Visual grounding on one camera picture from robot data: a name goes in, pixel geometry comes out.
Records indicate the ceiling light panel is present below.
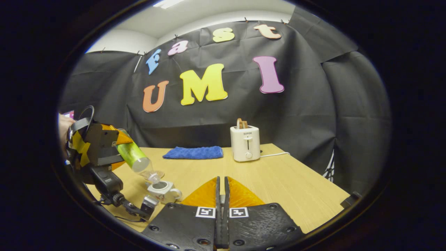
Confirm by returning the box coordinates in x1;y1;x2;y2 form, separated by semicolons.
153;0;185;9

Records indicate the blue towel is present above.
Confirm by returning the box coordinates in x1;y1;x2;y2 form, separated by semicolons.
163;146;224;160

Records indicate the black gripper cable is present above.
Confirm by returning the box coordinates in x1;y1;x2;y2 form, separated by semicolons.
77;105;95;130

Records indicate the green label water bottle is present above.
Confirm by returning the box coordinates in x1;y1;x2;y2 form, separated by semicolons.
117;128;161;184

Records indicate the white toaster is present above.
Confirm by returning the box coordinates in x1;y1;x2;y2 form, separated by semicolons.
230;125;261;162

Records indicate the dark object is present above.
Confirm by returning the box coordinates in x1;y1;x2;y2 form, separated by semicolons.
340;191;362;209

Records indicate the white ceramic teacup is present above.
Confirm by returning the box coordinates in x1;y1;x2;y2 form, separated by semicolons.
146;180;182;204

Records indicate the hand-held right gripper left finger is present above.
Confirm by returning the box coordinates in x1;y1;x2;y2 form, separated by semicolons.
140;176;223;250

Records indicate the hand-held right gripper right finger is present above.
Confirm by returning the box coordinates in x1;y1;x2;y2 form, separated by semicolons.
223;176;306;250

